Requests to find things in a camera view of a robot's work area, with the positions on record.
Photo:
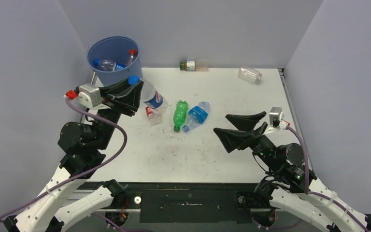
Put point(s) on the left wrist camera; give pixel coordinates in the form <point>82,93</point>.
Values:
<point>88,95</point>

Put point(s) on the green cap brown bottle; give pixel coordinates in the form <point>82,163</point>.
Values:
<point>192,65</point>

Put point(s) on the red label water bottle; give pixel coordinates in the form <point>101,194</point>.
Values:
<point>153,118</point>

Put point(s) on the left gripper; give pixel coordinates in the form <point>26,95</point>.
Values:
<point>122,104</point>

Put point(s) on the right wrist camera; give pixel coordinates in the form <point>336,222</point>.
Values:
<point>277,122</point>

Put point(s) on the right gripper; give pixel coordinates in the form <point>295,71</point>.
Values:
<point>243,123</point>

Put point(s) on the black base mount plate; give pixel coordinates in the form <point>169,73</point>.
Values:
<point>191,203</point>

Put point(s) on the blue plastic bin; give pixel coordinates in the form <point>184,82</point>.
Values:
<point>114,59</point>

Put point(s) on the clear plastic jar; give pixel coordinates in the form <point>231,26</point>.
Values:
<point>249,75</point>

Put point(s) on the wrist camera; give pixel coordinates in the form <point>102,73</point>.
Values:
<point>88,95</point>
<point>277,122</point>

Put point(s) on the blue label crushed bottle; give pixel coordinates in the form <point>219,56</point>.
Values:
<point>196,116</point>

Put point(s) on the green plastic bottle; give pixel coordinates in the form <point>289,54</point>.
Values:
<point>179,115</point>

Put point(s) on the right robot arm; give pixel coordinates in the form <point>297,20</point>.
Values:
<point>289,183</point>

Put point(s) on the Pepsi logo bottle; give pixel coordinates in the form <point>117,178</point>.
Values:
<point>149,95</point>

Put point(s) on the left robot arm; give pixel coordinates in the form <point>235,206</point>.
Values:
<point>83,145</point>

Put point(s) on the red cap tea bottle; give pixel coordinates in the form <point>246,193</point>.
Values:
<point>132,56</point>

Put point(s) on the Pepsi English label bottle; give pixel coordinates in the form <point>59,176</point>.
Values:
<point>107,65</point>

